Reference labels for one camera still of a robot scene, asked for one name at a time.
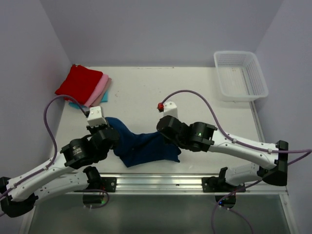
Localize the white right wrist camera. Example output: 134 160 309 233
163 100 178 119

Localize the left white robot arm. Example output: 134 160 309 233
0 125 120 217

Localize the pink folded t shirt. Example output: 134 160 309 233
84 74 109 107

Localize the red folded t shirt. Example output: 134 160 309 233
55 65 104 104

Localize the white plastic basket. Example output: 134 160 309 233
214 51 269 102

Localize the beige folded t shirt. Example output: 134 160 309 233
91 78 112 107

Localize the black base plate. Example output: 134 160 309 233
201 176 246 193
86 177 117 193

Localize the dark blue t shirt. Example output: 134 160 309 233
106 117 181 168

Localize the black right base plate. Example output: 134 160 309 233
201 176 246 193

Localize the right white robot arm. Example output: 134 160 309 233
156 116 288 192

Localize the aluminium front rail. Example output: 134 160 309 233
34 172 288 195

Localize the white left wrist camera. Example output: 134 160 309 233
87 106 107 127

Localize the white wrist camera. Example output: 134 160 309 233
87 106 107 127
163 100 178 119

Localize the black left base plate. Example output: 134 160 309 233
86 177 117 193

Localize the turquoise folded t shirt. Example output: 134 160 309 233
69 91 108 109

